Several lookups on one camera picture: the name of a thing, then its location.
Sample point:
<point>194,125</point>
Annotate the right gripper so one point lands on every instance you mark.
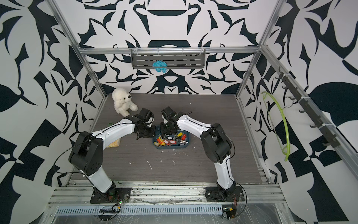
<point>163,130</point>

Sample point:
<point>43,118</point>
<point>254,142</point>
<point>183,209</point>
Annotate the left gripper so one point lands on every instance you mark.
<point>152,135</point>

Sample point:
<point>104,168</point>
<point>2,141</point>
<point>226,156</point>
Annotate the teal plastic storage box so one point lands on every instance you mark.
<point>178,140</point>

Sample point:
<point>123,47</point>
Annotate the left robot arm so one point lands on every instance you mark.
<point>87,154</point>

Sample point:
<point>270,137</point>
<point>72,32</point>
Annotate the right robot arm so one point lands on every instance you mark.
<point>217,145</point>

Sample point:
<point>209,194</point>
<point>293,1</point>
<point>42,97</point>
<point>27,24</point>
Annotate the yellow sponge packet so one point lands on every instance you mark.
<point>116,143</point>

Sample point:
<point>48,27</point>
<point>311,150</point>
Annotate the white teddy bear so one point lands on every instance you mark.
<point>122,102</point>

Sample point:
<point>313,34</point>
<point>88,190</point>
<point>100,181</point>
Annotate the teal scrunchie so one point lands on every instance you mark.
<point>160,66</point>

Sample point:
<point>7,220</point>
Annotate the grey slotted wall shelf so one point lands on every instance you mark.
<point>181,58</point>

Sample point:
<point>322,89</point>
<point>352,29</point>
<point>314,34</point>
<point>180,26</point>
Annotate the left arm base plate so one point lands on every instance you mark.
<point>114,195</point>

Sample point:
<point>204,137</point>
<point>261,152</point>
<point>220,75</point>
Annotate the white slotted cable duct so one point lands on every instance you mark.
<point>212,209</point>

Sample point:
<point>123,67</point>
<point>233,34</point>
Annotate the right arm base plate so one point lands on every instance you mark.
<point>218,194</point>

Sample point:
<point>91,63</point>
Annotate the dark wall hook rail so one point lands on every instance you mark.
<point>309,108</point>

